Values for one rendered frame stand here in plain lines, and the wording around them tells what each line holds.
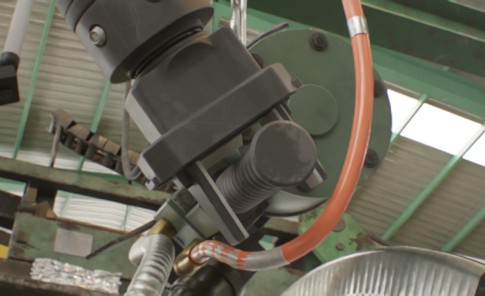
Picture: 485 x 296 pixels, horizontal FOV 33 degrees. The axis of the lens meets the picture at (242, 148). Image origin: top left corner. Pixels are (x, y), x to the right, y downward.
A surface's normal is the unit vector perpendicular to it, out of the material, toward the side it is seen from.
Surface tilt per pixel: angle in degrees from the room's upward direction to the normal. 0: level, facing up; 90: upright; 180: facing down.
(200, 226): 137
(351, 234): 90
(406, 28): 180
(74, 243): 90
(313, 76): 115
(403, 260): 91
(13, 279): 90
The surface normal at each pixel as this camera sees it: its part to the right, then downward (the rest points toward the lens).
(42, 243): 0.35, -0.61
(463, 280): -0.93, -0.25
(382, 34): 0.00, 0.76
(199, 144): 0.25, -0.25
